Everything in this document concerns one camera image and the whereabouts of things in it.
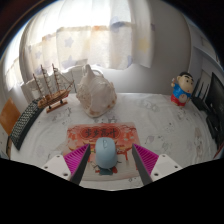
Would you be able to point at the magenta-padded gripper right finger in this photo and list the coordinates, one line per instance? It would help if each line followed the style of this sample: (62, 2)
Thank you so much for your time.
(148, 160)

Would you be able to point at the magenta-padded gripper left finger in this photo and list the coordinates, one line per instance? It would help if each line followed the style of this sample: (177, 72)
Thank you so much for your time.
(75, 159)

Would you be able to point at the light blue computer mouse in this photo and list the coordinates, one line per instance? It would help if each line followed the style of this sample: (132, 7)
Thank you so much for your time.
(106, 153)

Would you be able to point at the red printed mouse pad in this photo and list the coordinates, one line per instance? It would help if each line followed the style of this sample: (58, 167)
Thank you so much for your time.
(100, 131)

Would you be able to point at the white printed tablecloth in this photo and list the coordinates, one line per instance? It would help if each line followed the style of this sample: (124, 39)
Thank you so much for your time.
(166, 126)

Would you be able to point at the black keyboard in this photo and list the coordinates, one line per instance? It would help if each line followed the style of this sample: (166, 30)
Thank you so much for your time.
(25, 125)

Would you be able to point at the wooden model sailing ship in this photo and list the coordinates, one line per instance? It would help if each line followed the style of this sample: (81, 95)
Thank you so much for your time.
(53, 96)

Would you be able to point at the large white conch shell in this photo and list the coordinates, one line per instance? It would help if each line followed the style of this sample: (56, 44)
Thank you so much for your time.
(96, 95)

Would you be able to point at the cartoon boy figurine clock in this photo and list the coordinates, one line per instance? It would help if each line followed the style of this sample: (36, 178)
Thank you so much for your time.
(181, 90)

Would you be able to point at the orange wooden panel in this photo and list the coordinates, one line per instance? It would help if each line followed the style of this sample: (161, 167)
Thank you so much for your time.
(8, 116)

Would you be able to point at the black computer monitor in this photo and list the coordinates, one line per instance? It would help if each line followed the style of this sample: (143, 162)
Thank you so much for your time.
(216, 100)

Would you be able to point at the white star-print curtain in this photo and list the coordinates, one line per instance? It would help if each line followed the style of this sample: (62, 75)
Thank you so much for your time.
(93, 43)

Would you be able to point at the white wall shelf unit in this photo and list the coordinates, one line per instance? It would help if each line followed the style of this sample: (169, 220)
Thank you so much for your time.
(205, 51)

